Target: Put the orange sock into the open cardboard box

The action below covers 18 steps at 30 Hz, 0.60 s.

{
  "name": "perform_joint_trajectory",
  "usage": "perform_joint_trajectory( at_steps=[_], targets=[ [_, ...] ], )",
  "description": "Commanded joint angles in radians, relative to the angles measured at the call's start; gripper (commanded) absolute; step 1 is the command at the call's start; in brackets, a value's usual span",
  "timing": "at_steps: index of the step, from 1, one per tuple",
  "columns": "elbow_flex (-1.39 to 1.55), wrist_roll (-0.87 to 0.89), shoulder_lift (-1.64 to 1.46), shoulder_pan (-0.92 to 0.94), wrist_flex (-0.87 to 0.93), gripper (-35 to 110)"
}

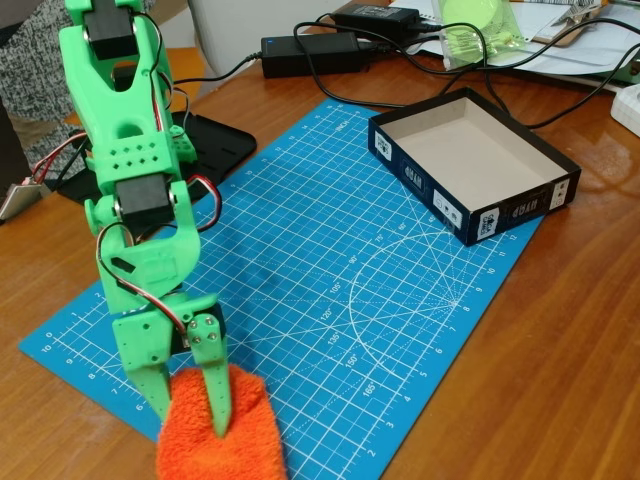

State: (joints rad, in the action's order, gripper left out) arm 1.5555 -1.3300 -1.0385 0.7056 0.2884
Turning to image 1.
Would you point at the green gripper with servo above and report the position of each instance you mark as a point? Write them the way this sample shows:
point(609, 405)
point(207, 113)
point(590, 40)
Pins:
point(141, 340)

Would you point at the orange fuzzy sock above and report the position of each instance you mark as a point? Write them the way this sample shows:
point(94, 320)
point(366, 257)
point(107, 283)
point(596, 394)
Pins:
point(220, 450)

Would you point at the green 3D-printed robot arm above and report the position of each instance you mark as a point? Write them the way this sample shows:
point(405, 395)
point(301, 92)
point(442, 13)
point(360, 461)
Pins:
point(125, 160)

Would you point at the green plastic piece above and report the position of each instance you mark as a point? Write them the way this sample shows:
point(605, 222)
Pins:
point(629, 70)

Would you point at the blue A3 cutting mat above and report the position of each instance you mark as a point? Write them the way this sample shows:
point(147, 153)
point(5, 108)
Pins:
point(325, 240)

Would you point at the small controller board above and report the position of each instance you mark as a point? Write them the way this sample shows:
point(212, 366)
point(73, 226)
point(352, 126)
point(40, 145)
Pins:
point(20, 197)

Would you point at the grey speckled fabric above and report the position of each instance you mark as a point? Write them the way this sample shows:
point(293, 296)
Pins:
point(30, 75)

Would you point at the large black power adapter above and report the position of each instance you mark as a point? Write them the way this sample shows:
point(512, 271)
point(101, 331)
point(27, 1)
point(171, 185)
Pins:
point(330, 55)

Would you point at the dark blue open cardboard box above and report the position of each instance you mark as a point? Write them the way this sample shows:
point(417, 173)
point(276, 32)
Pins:
point(475, 150)

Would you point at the slim black power adapter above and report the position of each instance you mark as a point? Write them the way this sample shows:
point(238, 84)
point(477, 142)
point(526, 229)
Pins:
point(375, 15)

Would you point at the plastic bag with green parts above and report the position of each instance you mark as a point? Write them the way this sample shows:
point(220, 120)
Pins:
point(475, 35)

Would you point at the white paper sheets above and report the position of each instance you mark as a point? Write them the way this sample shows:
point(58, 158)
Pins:
point(565, 57)

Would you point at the brown clipboard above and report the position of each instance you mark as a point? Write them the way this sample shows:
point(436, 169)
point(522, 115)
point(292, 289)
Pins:
point(545, 32)

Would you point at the white power strip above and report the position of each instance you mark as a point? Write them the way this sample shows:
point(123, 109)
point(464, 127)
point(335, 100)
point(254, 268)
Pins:
point(627, 110)

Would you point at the silver binder clip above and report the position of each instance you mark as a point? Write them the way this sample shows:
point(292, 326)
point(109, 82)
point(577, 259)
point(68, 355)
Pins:
point(575, 14)

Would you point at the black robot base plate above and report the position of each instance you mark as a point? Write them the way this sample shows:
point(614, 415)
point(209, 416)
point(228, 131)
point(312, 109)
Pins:
point(220, 142)

